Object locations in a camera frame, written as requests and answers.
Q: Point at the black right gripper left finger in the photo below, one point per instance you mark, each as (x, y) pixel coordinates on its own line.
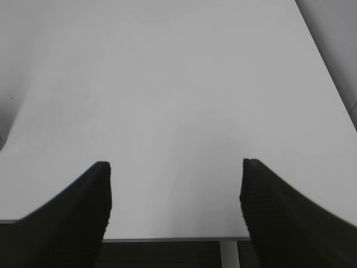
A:
(68, 230)

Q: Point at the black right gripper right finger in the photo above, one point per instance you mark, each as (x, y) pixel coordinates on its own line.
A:
(286, 228)

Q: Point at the white table leg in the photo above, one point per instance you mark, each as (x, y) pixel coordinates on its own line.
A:
(229, 254)

